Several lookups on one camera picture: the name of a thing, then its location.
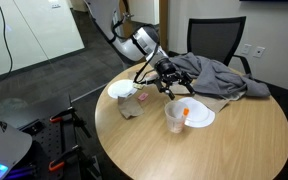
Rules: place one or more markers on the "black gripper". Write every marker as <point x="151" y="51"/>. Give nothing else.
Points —
<point x="165" y="66"/>

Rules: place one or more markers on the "orange glue stick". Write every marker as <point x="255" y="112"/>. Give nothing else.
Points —
<point x="186" y="112"/>

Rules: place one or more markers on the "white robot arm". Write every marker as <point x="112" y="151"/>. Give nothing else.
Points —
<point x="130" y="43"/>

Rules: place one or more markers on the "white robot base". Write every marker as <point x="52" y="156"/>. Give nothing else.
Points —
<point x="4" y="143"/>

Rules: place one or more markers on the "flat brown paper napkin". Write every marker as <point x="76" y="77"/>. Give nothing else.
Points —
<point x="135" y="76"/>
<point x="217" y="103"/>
<point x="180" y="90"/>

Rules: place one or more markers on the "pale yellow paper packet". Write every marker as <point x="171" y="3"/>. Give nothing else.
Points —
<point x="138" y="86"/>

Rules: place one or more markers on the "clear plastic cup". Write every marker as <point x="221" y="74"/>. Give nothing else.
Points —
<point x="174" y="121"/>

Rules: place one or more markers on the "white paper plate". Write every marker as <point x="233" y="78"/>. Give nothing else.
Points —
<point x="202" y="115"/>
<point x="120" y="88"/>

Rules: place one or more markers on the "grey hoodie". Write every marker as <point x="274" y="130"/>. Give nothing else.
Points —
<point x="217" y="76"/>

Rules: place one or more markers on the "crumpled brown paper napkin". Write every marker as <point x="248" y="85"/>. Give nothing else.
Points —
<point x="129" y="107"/>

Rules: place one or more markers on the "black mesh office chair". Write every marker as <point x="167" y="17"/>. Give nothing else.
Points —
<point x="215" y="36"/>

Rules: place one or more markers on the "wooden door with glass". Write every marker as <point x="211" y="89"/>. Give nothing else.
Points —
<point x="164" y="20"/>

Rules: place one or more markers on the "black orange bar clamp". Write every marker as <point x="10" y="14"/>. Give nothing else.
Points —
<point x="64" y="156"/>
<point x="62" y="115"/>

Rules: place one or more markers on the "black perforated mounting table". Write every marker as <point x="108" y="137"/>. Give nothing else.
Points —
<point x="50" y="140"/>

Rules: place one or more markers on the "white wall outlet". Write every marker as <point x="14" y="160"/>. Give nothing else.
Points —
<point x="246" y="49"/>

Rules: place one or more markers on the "white wall plate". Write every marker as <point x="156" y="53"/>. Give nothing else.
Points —
<point x="259" y="51"/>

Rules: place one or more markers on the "black mounting bracket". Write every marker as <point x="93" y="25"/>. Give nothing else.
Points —
<point x="34" y="126"/>

